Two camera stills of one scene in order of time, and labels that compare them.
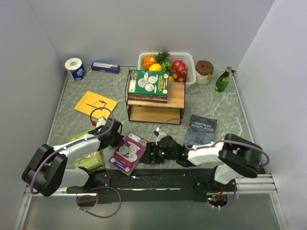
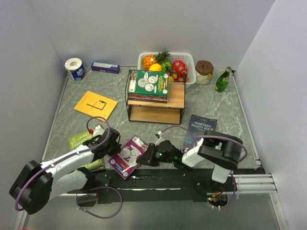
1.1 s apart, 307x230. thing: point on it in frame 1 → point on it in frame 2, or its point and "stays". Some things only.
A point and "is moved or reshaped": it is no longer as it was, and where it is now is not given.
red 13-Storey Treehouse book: (147, 97) stays
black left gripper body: (116, 138) → (113, 148)
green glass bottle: (222, 81) stays
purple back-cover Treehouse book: (128, 154) is moved or reshaped
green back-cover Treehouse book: (148, 83) stays
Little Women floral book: (147, 100) stays
